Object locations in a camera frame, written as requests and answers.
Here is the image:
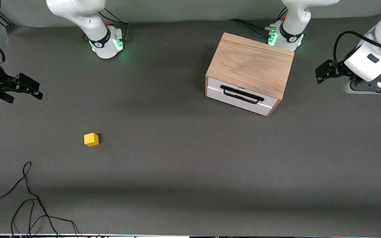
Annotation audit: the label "black metal drawer handle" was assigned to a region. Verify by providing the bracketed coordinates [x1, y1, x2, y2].
[220, 85, 265, 104]

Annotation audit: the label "yellow wooden cube block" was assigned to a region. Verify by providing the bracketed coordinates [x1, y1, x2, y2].
[84, 133, 100, 147]

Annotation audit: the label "white-fronted wooden drawer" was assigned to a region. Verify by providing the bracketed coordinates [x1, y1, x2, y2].
[207, 77, 279, 116]

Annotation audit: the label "light wooden drawer cabinet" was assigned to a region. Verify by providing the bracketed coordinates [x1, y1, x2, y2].
[205, 32, 295, 117]

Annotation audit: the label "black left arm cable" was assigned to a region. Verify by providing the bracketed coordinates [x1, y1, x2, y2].
[333, 31, 381, 78]

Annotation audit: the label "thin black loose cable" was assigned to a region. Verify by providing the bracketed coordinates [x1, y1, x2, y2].
[0, 161, 79, 237]

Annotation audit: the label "black left arm base cables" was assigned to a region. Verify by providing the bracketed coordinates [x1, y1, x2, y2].
[229, 7, 289, 37]

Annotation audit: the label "black arm base cables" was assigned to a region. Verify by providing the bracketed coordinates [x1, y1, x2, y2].
[229, 7, 289, 37]
[84, 8, 130, 43]

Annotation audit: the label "black right arm base cables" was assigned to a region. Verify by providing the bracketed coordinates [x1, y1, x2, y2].
[84, 8, 130, 43]

